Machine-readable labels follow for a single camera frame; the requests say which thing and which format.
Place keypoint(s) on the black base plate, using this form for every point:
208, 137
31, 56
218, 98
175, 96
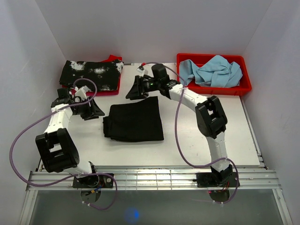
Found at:
210, 180
107, 180

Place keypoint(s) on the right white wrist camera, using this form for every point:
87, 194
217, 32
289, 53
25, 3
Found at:
142, 70

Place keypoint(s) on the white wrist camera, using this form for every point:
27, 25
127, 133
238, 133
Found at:
142, 70
80, 94

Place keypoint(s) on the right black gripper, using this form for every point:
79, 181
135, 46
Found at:
137, 87

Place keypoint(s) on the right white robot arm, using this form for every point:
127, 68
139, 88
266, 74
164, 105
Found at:
210, 116

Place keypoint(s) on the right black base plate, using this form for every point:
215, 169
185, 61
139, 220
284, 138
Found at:
210, 180

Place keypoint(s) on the aluminium frame rail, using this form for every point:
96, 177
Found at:
158, 165

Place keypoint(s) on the black white patterned folded trousers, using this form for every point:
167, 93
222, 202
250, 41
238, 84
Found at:
103, 75

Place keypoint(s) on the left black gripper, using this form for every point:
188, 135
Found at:
93, 112

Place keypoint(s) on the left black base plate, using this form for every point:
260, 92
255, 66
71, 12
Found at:
107, 180

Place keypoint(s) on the red plastic bin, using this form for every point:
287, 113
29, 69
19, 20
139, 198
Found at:
200, 59

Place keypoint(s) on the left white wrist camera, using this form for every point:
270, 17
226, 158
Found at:
80, 94

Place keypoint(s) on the magenta folded trousers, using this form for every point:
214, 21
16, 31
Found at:
101, 93

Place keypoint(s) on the light blue trousers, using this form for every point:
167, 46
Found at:
216, 73

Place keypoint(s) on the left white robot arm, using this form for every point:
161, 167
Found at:
56, 147

